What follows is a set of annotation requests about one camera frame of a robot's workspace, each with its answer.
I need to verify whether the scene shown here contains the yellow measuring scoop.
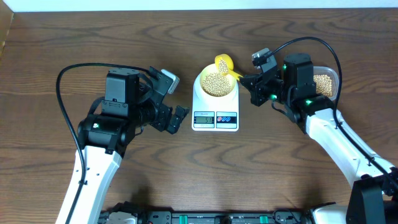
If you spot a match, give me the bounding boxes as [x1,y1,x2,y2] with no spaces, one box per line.
[215,54,242,81]

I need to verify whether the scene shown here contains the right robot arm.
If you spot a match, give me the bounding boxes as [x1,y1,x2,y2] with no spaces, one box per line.
[239,49,397,223]

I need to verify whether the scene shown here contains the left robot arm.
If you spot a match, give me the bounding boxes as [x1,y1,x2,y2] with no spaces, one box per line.
[56,64,190,223]

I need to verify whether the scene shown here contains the white digital kitchen scale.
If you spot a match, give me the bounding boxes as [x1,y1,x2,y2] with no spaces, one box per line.
[192,75,239,132]

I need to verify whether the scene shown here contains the soybeans in scoop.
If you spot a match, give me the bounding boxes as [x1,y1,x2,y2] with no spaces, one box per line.
[218,59,229,75]

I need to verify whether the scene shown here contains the soybeans in bowl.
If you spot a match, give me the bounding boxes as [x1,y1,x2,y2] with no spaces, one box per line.
[202,73,231,96]

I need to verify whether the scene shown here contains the pale yellow bowl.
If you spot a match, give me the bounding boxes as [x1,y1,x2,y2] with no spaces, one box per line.
[200,64,236,94]

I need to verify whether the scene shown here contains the soybeans in container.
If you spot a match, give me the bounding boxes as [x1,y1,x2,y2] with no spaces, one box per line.
[313,74,333,97]

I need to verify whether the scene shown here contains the clear plastic container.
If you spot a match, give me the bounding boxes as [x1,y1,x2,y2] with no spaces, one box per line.
[313,66,339,101]

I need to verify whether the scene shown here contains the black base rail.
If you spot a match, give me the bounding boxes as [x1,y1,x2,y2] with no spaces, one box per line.
[99,210,315,224]

